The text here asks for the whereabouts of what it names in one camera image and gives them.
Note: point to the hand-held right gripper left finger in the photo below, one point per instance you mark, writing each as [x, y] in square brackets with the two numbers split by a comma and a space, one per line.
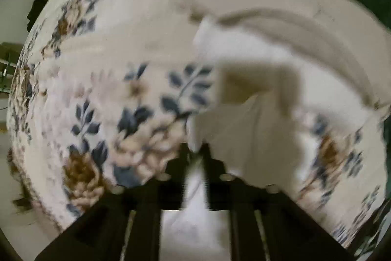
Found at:
[180, 161]

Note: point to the floral printed blanket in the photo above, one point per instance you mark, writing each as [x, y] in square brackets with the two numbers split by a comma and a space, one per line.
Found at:
[100, 102]

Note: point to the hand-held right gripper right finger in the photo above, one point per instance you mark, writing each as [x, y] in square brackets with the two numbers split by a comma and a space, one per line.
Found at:
[210, 161]

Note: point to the white small garment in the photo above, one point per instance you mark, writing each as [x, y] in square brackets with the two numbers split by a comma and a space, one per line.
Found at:
[259, 114]

